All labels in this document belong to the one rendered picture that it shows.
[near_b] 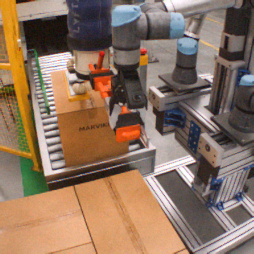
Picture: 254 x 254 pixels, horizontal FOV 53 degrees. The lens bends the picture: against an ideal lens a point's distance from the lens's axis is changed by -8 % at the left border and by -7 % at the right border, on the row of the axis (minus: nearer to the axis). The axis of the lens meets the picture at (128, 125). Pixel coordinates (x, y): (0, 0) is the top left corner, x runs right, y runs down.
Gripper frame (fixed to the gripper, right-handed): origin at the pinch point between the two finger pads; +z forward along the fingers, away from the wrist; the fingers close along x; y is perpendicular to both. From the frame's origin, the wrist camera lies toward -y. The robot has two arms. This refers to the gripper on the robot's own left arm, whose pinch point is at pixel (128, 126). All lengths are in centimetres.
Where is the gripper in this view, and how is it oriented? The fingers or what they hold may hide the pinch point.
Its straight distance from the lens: 83.2
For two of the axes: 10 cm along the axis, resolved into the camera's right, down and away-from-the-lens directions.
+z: 0.0, 8.2, 5.7
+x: -9.6, 1.6, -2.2
